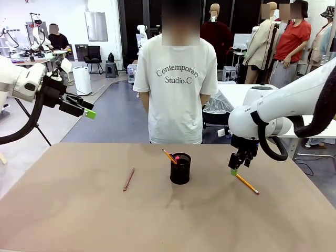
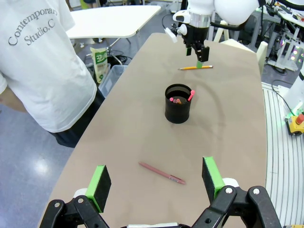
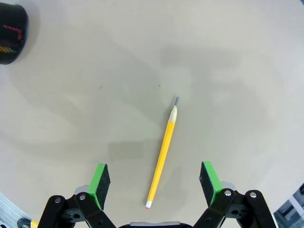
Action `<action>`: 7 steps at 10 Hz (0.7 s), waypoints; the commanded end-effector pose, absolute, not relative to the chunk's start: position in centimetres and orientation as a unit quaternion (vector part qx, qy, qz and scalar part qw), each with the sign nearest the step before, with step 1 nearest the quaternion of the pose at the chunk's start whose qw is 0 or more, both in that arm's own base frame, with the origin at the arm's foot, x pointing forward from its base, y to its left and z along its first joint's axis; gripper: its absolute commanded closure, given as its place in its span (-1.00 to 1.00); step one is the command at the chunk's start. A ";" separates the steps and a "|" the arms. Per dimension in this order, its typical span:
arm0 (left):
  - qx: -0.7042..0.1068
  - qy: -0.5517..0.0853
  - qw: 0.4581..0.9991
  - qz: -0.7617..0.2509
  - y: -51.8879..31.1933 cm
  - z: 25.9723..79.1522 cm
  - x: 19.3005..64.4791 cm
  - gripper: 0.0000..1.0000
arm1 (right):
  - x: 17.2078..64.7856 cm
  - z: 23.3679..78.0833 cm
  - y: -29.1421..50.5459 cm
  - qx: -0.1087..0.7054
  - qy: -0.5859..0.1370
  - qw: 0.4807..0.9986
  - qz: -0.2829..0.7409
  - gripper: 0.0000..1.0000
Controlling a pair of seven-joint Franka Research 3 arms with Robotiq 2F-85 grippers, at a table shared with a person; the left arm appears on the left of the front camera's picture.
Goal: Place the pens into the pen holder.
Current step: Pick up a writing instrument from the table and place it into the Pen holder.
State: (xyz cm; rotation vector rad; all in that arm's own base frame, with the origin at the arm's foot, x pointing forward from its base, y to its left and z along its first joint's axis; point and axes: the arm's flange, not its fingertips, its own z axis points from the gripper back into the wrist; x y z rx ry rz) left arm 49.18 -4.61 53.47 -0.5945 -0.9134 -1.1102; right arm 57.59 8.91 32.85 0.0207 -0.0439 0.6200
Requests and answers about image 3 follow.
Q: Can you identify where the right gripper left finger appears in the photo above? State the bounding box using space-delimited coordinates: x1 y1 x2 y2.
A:
38 163 117 228

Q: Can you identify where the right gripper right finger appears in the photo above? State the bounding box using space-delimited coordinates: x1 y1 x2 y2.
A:
193 161 276 228

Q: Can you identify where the yellow pencil with pink eraser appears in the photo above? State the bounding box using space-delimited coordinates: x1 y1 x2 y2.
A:
145 95 180 210

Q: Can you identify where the black mesh pen holder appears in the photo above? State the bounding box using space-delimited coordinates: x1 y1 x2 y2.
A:
0 3 30 66

